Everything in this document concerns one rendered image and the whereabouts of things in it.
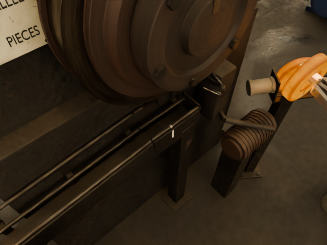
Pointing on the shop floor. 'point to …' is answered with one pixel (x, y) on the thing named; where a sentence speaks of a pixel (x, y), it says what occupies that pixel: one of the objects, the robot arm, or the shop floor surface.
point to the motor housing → (240, 149)
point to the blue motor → (317, 7)
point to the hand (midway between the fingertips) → (309, 74)
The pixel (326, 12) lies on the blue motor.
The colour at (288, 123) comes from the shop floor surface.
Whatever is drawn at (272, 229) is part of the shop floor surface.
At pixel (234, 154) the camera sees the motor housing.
